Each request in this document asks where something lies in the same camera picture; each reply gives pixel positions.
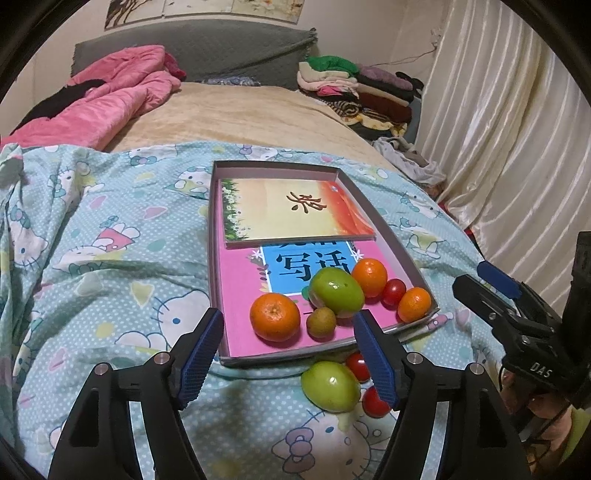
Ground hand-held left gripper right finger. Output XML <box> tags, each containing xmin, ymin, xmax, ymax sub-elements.
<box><xmin>353</xmin><ymin>309</ymin><xmax>529</xmax><ymax>480</ymax></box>

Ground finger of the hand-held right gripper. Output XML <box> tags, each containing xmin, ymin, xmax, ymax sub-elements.
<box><xmin>477</xmin><ymin>261</ymin><xmax>561</xmax><ymax>324</ymax></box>
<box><xmin>451</xmin><ymin>274</ymin><xmax>555</xmax><ymax>342</ymax></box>

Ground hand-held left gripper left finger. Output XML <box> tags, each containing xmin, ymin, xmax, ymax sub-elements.
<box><xmin>48</xmin><ymin>307</ymin><xmax>225</xmax><ymax>480</ymax></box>

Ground red cherry tomato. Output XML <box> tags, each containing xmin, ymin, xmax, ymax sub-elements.
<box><xmin>345</xmin><ymin>352</ymin><xmax>371</xmax><ymax>382</ymax></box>
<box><xmin>380</xmin><ymin>279</ymin><xmax>407</xmax><ymax>308</ymax></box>
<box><xmin>361</xmin><ymin>385</ymin><xmax>392</xmax><ymax>418</ymax></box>

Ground small brown longan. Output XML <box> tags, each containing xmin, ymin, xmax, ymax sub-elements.
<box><xmin>306</xmin><ymin>307</ymin><xmax>336</xmax><ymax>339</ymax></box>

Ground green mango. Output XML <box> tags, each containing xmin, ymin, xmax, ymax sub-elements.
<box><xmin>308</xmin><ymin>269</ymin><xmax>365</xmax><ymax>319</ymax></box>

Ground grey cardboard box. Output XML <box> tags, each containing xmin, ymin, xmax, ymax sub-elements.
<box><xmin>209</xmin><ymin>160</ymin><xmax>439</xmax><ymax>368</ymax></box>

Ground person's right hand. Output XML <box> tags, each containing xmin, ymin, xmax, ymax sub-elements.
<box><xmin>501</xmin><ymin>369</ymin><xmax>571</xmax><ymax>446</ymax></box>

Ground pink book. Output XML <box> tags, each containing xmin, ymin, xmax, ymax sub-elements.
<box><xmin>217</xmin><ymin>237</ymin><xmax>432</xmax><ymax>358</ymax></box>

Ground small orange mandarin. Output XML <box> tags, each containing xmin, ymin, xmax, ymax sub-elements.
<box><xmin>249</xmin><ymin>292</ymin><xmax>301</xmax><ymax>343</ymax></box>

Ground large orange mandarin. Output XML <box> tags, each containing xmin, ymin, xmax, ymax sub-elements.
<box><xmin>351</xmin><ymin>258</ymin><xmax>388</xmax><ymax>298</ymax></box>

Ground light blue cartoon printed blanket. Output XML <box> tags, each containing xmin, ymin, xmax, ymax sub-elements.
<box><xmin>0</xmin><ymin>141</ymin><xmax>522</xmax><ymax>480</ymax></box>

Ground white satin curtain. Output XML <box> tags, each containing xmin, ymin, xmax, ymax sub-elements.
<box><xmin>416</xmin><ymin>28</ymin><xmax>591</xmax><ymax>278</ymax></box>

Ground crumpled white grey clothes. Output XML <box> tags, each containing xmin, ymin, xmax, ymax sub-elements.
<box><xmin>372</xmin><ymin>136</ymin><xmax>446</xmax><ymax>185</ymax></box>

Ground yellow orange book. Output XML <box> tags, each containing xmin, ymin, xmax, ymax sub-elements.
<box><xmin>219</xmin><ymin>178</ymin><xmax>377</xmax><ymax>243</ymax></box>

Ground stack of folded clothes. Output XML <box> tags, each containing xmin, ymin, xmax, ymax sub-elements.
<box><xmin>295</xmin><ymin>54</ymin><xmax>423</xmax><ymax>139</ymax></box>

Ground beige blanket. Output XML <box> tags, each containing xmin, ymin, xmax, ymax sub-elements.
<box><xmin>99</xmin><ymin>80</ymin><xmax>398</xmax><ymax>171</ymax></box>

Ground patterned grey pillow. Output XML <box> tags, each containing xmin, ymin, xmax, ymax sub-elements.
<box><xmin>201</xmin><ymin>75</ymin><xmax>262</xmax><ymax>88</ymax></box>

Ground pink quilt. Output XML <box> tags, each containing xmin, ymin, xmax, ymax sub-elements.
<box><xmin>0</xmin><ymin>45</ymin><xmax>183</xmax><ymax>151</ymax></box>

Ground black cloth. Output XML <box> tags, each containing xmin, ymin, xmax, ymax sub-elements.
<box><xmin>21</xmin><ymin>78</ymin><xmax>107</xmax><ymax>125</ymax></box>

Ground grey headboard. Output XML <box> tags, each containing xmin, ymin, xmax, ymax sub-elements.
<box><xmin>71</xmin><ymin>9</ymin><xmax>319</xmax><ymax>90</ymax></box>

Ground pale wall poster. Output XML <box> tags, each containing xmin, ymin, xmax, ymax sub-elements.
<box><xmin>231</xmin><ymin>0</ymin><xmax>303</xmax><ymax>21</ymax></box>
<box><xmin>164</xmin><ymin>0</ymin><xmax>234</xmax><ymax>19</ymax></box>

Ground wall poster with dark branches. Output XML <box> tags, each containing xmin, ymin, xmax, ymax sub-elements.
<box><xmin>105</xmin><ymin>0</ymin><xmax>167</xmax><ymax>31</ymax></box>

